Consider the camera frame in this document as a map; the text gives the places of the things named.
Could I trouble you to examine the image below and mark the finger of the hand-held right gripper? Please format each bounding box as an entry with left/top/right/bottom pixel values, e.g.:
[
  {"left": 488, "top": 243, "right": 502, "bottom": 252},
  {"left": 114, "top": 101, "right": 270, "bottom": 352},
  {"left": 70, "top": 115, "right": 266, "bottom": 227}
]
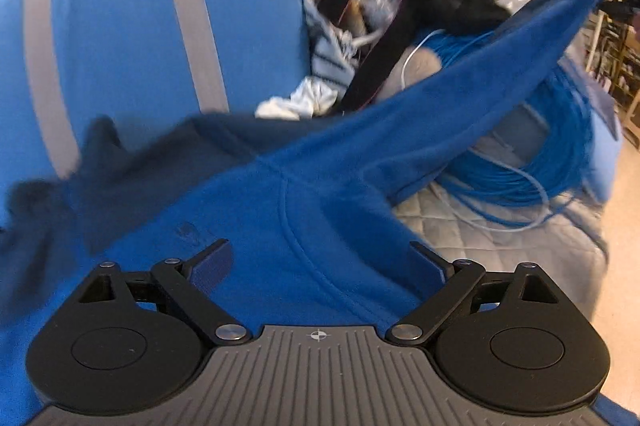
[{"left": 596, "top": 0, "right": 640, "bottom": 16}]

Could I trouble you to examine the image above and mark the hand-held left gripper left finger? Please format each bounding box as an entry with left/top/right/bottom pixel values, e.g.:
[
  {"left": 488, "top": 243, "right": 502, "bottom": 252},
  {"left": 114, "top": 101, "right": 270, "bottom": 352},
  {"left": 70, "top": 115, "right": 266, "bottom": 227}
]
[{"left": 77, "top": 238, "right": 251, "bottom": 348}]

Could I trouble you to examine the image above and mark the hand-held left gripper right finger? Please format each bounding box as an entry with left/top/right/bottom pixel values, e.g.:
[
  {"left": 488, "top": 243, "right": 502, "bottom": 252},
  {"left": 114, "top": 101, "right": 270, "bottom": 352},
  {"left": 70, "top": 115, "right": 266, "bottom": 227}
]
[{"left": 386, "top": 241, "right": 564, "bottom": 348}]

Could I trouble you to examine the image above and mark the blue fleece jacket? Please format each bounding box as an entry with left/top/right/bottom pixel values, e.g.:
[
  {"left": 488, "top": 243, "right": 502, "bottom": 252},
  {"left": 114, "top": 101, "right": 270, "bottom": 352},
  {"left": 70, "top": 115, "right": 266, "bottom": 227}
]
[{"left": 0, "top": 0, "right": 640, "bottom": 426}]

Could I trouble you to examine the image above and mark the grey quilted bedspread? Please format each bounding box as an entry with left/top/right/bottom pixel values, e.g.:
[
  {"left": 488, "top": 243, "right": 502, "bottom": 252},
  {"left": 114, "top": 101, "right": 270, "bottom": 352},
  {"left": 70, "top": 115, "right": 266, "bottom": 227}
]
[{"left": 390, "top": 173, "right": 609, "bottom": 323}]

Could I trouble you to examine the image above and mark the white crumpled cloth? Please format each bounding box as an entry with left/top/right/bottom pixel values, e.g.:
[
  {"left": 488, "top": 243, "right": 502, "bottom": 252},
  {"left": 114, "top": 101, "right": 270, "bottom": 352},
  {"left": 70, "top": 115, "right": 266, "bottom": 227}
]
[{"left": 255, "top": 76, "right": 342, "bottom": 123}]

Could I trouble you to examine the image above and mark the beige furry plush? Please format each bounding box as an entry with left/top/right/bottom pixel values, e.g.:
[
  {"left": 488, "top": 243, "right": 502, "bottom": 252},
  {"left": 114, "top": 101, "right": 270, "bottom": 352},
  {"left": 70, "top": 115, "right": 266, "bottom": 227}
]
[{"left": 387, "top": 50, "right": 444, "bottom": 107}]

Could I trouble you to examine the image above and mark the black bag with red trim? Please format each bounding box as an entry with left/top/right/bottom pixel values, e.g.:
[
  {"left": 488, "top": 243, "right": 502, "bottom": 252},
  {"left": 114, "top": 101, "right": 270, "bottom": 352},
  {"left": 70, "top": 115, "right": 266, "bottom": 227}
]
[{"left": 319, "top": 0, "right": 413, "bottom": 113}]

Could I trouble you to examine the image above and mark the blue grey striped cushion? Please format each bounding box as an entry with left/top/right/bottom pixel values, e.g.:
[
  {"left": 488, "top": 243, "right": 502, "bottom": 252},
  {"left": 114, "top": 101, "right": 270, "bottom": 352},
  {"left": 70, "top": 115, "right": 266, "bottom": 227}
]
[{"left": 0, "top": 0, "right": 312, "bottom": 187}]

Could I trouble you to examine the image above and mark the black white striped cloth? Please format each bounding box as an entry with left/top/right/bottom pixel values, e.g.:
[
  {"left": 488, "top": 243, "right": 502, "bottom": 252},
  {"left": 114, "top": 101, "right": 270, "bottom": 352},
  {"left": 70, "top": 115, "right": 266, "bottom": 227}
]
[{"left": 299, "top": 0, "right": 362, "bottom": 82}]

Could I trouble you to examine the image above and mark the white cable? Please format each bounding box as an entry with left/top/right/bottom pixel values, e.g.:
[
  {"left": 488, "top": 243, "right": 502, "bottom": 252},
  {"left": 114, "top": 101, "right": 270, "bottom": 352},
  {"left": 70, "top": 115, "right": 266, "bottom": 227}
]
[{"left": 399, "top": 30, "right": 552, "bottom": 233}]

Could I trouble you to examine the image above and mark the blue cable coil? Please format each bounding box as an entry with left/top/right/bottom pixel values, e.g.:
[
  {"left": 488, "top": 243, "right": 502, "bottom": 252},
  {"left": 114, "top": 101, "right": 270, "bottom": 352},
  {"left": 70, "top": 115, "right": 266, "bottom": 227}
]
[{"left": 414, "top": 30, "right": 597, "bottom": 227}]

